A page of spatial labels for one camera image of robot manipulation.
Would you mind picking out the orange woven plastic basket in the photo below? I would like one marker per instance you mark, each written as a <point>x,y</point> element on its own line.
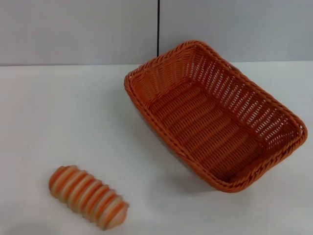
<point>210,127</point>

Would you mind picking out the orange white striped bread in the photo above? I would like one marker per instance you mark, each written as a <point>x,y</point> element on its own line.
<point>88,195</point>

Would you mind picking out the black vertical wall strip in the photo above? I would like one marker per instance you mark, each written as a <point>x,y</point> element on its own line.
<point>158,29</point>

